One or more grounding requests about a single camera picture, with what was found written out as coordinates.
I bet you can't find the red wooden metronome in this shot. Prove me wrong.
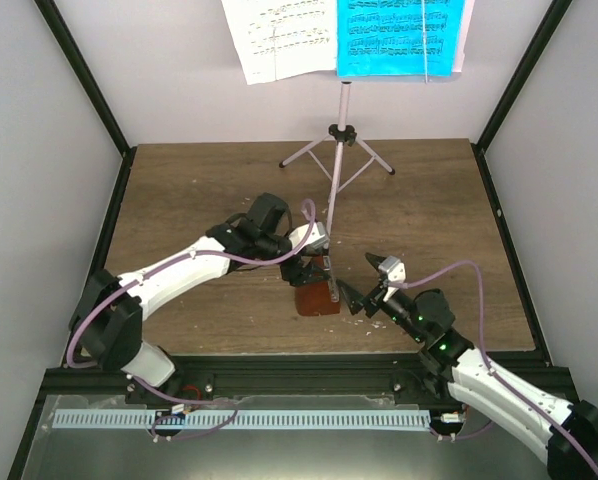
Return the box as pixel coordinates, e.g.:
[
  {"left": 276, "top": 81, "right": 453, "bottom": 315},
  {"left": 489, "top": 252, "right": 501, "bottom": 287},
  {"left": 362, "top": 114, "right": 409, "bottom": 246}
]
[{"left": 294, "top": 282, "right": 340, "bottom": 317}]

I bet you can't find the lilac music stand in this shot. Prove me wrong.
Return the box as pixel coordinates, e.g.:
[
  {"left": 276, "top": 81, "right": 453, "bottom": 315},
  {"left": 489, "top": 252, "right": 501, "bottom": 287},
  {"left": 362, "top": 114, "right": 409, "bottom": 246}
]
[{"left": 278, "top": 81, "right": 396, "bottom": 233}]

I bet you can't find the blue sheet music page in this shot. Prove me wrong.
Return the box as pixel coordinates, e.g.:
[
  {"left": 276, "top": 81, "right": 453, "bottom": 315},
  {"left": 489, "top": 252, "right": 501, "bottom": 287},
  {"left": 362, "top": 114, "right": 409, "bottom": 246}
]
[{"left": 336, "top": 0, "right": 466, "bottom": 79}]

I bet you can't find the white sheet music page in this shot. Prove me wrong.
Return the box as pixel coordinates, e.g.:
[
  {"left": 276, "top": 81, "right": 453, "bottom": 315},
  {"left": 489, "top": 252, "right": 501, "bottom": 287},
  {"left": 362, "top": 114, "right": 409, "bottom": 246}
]
[{"left": 221, "top": 0, "right": 337, "bottom": 85}]

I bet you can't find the clear plastic metronome cover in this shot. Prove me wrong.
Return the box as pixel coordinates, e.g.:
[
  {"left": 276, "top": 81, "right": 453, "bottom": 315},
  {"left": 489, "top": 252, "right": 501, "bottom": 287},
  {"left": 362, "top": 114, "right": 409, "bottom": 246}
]
[{"left": 323, "top": 255, "right": 339, "bottom": 303}]

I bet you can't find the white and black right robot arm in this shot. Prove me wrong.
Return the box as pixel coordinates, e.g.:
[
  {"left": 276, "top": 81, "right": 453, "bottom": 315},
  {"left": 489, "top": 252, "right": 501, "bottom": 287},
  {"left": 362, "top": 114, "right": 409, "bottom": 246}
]
[{"left": 336, "top": 254, "right": 598, "bottom": 479}]

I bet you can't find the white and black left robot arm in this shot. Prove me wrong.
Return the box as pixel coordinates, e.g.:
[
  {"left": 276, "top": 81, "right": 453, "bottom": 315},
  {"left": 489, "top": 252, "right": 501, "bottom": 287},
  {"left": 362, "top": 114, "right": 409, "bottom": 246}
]
[{"left": 65, "top": 193, "right": 329, "bottom": 404}]

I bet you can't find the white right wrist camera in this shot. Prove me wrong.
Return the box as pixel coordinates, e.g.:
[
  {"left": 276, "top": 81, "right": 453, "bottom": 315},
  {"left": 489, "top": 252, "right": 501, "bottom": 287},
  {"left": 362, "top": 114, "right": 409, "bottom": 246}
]
[{"left": 378, "top": 256, "right": 406, "bottom": 302}]

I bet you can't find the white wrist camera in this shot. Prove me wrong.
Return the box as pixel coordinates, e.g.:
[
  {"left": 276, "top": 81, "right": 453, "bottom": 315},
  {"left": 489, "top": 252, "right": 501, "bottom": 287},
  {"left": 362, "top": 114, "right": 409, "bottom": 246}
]
[
  {"left": 288, "top": 222, "right": 330, "bottom": 255},
  {"left": 378, "top": 256, "right": 406, "bottom": 302}
]

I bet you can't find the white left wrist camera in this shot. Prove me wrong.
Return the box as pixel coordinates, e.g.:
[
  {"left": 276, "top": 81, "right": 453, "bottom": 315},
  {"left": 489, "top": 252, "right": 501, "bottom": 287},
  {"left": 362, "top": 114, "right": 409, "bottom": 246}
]
[{"left": 288, "top": 222, "right": 330, "bottom": 255}]

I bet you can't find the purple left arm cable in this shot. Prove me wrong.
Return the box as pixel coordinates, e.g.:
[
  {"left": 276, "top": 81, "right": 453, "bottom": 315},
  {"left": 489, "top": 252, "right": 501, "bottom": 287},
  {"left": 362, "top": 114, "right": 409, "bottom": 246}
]
[{"left": 66, "top": 198, "right": 318, "bottom": 401}]

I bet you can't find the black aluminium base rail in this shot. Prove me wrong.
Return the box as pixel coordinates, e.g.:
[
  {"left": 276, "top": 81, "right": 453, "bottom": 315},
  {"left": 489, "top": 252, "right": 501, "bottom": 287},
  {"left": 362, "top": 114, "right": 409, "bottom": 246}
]
[{"left": 143, "top": 352, "right": 570, "bottom": 401}]

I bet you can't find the light blue slotted cable duct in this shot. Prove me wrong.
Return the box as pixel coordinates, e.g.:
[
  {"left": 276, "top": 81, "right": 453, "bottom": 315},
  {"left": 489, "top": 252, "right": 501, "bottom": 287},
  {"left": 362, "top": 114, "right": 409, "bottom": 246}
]
[{"left": 51, "top": 409, "right": 431, "bottom": 432}]

